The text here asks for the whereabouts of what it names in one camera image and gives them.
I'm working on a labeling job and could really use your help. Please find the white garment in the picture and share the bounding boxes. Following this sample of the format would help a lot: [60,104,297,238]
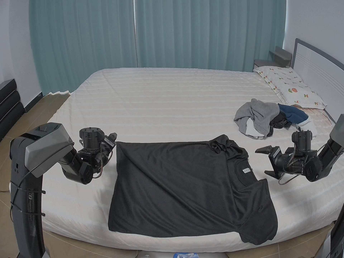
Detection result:
[294,118,319,139]
[245,118,266,140]

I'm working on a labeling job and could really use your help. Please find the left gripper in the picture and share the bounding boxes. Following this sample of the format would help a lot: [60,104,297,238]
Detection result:
[102,132,118,158]

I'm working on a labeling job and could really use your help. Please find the black cable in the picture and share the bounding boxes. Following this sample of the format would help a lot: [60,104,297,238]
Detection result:
[10,143,74,206]

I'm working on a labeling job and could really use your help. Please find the grey garment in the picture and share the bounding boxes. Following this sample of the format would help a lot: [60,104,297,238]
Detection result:
[233,98,280,139]

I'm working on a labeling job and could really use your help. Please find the grey bedside table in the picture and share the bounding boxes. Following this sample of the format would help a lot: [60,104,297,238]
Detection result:
[254,46,293,70]

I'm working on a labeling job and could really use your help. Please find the black chest of drawers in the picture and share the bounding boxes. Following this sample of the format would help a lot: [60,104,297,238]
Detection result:
[0,79,26,142]

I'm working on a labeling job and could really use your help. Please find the black shiny garment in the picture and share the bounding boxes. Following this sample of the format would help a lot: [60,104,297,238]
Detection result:
[267,109,293,138]

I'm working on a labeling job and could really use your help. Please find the bed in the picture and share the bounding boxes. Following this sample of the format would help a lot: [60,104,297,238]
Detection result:
[40,38,344,258]

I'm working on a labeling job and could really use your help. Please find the white printed pillow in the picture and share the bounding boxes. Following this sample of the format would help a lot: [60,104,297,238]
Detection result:
[253,65,327,110]

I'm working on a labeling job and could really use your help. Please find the dark blue garment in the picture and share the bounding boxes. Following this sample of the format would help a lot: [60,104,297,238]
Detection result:
[278,103,309,126]

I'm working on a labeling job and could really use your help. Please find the blue-green curtain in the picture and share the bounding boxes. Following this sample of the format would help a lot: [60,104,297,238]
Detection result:
[28,0,139,96]
[133,0,286,72]

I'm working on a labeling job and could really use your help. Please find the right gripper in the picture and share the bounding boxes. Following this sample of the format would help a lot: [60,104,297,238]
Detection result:
[255,145,292,181]

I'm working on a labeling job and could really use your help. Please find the black T-shirt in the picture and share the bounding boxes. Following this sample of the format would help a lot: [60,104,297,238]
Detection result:
[108,134,278,246]

